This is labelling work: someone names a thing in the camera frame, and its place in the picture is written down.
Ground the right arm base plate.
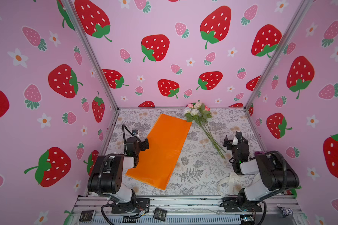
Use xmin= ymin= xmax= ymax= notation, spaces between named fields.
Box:
xmin=219 ymin=197 xmax=263 ymax=212

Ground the black square tag left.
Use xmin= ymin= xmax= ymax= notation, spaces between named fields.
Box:
xmin=79 ymin=210 xmax=95 ymax=222

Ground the black square tag middle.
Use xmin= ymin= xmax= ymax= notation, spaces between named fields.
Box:
xmin=153 ymin=207 xmax=168 ymax=222

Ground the pink fake rose stem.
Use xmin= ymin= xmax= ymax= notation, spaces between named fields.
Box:
xmin=187 ymin=103 xmax=226 ymax=160

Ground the black square tag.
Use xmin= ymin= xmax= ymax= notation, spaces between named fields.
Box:
xmin=79 ymin=210 xmax=95 ymax=222
xmin=153 ymin=207 xmax=168 ymax=222

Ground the right aluminium corner post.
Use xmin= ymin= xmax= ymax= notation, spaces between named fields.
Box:
xmin=244 ymin=0 xmax=313 ymax=112

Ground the purple snack bag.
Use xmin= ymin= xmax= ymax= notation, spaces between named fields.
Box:
xmin=254 ymin=151 xmax=265 ymax=156

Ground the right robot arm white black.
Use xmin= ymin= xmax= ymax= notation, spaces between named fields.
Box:
xmin=220 ymin=132 xmax=300 ymax=212

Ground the aluminium corner post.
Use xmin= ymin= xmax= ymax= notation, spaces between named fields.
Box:
xmin=62 ymin=0 xmax=119 ymax=112
xmin=244 ymin=0 xmax=313 ymax=112

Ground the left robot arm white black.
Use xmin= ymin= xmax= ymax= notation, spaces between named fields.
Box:
xmin=87 ymin=136 xmax=149 ymax=204

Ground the left aluminium corner post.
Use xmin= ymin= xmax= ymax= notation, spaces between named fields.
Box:
xmin=62 ymin=0 xmax=119 ymax=112

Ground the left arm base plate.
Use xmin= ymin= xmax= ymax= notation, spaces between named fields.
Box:
xmin=111 ymin=198 xmax=150 ymax=214

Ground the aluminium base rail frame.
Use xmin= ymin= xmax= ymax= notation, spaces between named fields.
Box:
xmin=67 ymin=196 xmax=309 ymax=225

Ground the white ribbon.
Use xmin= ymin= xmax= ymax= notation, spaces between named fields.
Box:
xmin=217 ymin=172 xmax=254 ymax=197

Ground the orange wrapping paper sheet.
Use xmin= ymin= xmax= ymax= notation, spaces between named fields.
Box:
xmin=126 ymin=114 xmax=192 ymax=190

